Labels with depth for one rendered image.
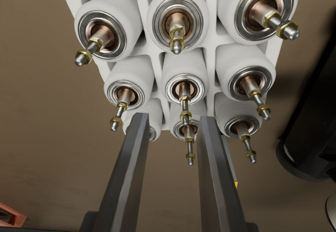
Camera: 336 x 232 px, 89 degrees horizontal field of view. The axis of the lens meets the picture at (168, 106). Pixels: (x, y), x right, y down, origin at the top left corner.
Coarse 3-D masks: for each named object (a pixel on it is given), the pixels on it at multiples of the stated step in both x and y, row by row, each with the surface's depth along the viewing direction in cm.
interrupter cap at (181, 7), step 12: (168, 0) 23; (180, 0) 23; (192, 0) 23; (156, 12) 24; (168, 12) 24; (180, 12) 24; (192, 12) 24; (156, 24) 25; (168, 24) 25; (192, 24) 25; (156, 36) 26; (168, 36) 26; (192, 36) 26; (168, 48) 27
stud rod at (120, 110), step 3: (120, 108) 31; (117, 111) 31; (120, 111) 31; (117, 114) 30; (120, 114) 30; (117, 117) 29; (120, 117) 30; (114, 123) 28; (117, 123) 29; (111, 126) 28; (114, 126) 28; (117, 126) 29; (111, 129) 28; (114, 129) 28
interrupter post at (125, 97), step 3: (123, 93) 33; (126, 93) 33; (129, 93) 34; (120, 96) 33; (123, 96) 33; (126, 96) 33; (129, 96) 34; (120, 99) 32; (123, 99) 32; (126, 99) 32; (129, 99) 33; (117, 102) 32; (123, 102) 32; (126, 102) 32; (129, 102) 33; (126, 105) 32
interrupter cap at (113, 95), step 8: (120, 80) 32; (128, 80) 32; (112, 88) 33; (120, 88) 33; (128, 88) 33; (136, 88) 33; (112, 96) 35; (136, 96) 34; (144, 96) 34; (136, 104) 36
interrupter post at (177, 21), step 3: (174, 18) 25; (177, 18) 24; (180, 18) 25; (171, 21) 25; (174, 21) 23; (177, 21) 23; (180, 21) 23; (183, 21) 25; (171, 24) 23; (174, 24) 23; (177, 24) 22; (180, 24) 23; (183, 24) 23; (171, 27) 23; (183, 27) 23; (183, 30) 23
